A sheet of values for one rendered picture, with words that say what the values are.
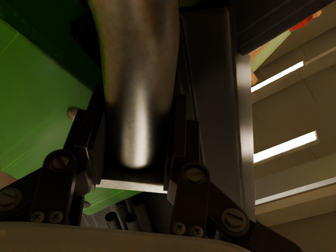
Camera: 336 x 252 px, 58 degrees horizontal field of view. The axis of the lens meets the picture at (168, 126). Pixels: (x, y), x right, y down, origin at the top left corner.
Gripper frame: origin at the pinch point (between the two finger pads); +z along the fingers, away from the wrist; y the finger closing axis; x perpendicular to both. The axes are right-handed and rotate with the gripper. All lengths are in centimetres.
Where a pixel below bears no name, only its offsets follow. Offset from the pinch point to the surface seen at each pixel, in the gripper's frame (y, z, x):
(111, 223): -2.0, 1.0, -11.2
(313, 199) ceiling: 209, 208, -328
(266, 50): 96, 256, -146
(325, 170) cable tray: 153, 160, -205
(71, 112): -3.9, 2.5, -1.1
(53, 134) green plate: -5.5, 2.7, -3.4
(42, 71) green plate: -5.1, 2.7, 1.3
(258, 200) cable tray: 105, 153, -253
